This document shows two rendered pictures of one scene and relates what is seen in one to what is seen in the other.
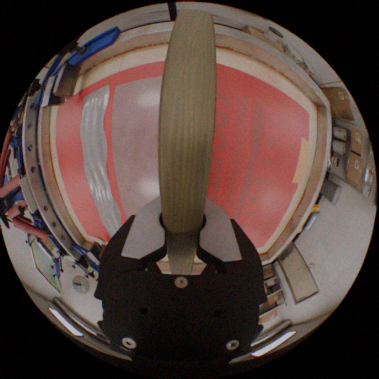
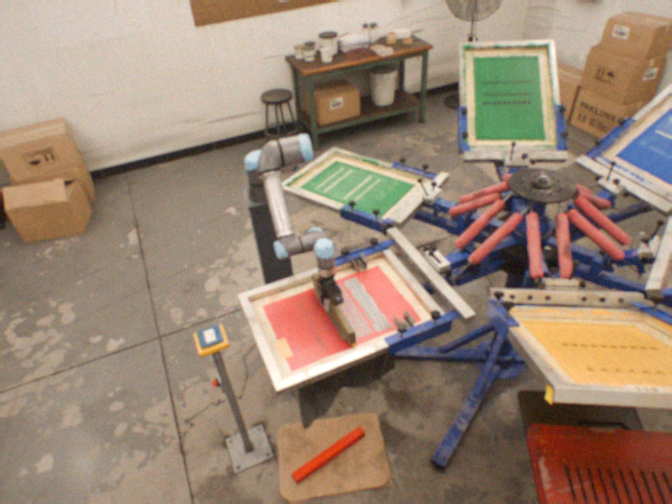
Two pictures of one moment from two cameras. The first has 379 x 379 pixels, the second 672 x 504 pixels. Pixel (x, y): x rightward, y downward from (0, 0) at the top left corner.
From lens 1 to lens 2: 2.03 m
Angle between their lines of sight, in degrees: 27
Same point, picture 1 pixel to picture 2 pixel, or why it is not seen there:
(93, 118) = (376, 320)
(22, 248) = not seen: outside the picture
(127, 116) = (360, 324)
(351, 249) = not seen: outside the picture
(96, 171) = (366, 305)
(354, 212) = not seen: outside the picture
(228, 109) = (332, 338)
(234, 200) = (312, 318)
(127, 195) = (350, 304)
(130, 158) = (353, 314)
